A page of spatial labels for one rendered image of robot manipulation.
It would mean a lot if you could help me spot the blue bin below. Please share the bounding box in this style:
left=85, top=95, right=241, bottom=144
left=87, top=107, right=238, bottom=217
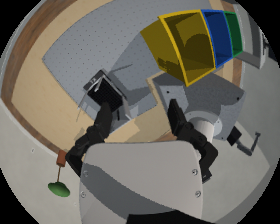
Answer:
left=201, top=9, right=233, bottom=69

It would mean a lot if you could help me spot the green open bin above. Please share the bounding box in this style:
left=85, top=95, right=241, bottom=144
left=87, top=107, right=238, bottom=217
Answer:
left=223, top=11, right=243, bottom=58

